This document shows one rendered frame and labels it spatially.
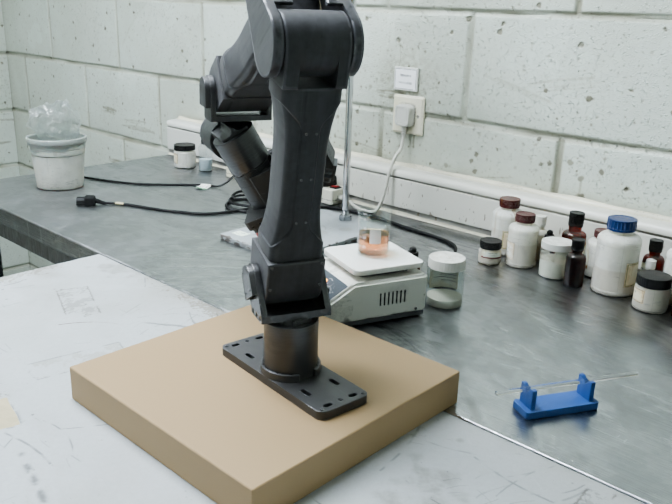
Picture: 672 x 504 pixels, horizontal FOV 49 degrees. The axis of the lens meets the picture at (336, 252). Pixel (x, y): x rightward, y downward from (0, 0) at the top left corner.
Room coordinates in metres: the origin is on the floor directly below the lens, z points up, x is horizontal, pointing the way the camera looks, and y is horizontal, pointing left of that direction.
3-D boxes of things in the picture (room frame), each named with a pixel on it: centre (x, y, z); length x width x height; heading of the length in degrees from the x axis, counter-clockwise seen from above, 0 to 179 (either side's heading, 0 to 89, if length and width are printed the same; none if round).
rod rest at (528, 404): (0.80, -0.27, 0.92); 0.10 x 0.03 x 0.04; 108
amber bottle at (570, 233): (1.31, -0.44, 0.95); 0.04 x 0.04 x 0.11
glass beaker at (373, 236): (1.10, -0.06, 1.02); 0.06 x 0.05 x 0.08; 32
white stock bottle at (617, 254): (1.20, -0.48, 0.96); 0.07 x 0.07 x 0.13
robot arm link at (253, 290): (0.78, 0.05, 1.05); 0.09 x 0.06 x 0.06; 113
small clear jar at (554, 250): (1.27, -0.40, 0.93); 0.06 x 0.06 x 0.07
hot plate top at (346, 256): (1.09, -0.06, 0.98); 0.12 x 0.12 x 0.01; 27
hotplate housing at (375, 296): (1.08, -0.03, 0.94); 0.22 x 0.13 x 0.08; 117
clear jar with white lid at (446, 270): (1.12, -0.18, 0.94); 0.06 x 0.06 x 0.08
